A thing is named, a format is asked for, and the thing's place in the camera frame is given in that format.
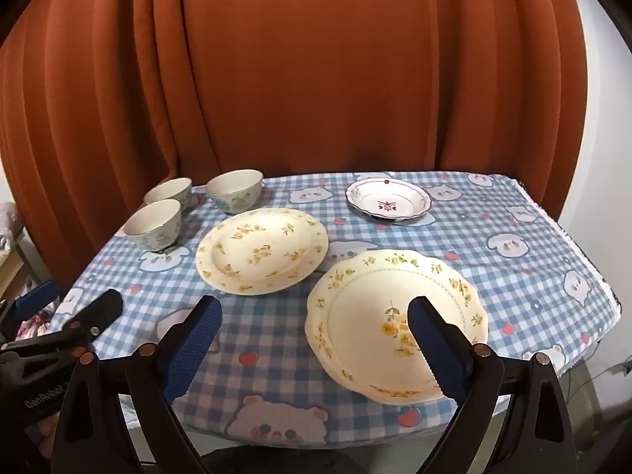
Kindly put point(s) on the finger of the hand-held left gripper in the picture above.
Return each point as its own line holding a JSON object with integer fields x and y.
{"x": 101, "y": 311}
{"x": 34, "y": 298}

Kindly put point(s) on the small cream bowl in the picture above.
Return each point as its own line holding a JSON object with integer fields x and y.
{"x": 153, "y": 234}
{"x": 168, "y": 188}

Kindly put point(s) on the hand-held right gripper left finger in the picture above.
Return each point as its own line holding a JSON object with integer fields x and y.
{"x": 197, "y": 335}

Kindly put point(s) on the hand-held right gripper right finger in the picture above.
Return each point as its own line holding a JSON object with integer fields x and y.
{"x": 434, "y": 340}

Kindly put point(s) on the pink cloth pile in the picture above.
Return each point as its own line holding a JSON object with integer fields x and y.
{"x": 37, "y": 328}

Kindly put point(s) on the blue checked bear tablecloth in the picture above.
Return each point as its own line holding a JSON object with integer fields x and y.
{"x": 276, "y": 326}

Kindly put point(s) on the round yellow floral plate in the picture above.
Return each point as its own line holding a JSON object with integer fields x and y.
{"x": 261, "y": 252}

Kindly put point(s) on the white plate with red flower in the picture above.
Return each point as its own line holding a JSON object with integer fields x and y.
{"x": 390, "y": 197}

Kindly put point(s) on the scalloped yellow floral plate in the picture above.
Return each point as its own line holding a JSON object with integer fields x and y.
{"x": 355, "y": 316}

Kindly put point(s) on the cream bowl with blue flowers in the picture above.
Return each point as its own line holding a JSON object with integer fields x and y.
{"x": 234, "y": 197}

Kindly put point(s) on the wooden shelf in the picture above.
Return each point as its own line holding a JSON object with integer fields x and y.
{"x": 10, "y": 266}

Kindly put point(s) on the orange curtain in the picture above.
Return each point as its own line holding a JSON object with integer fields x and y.
{"x": 296, "y": 59}

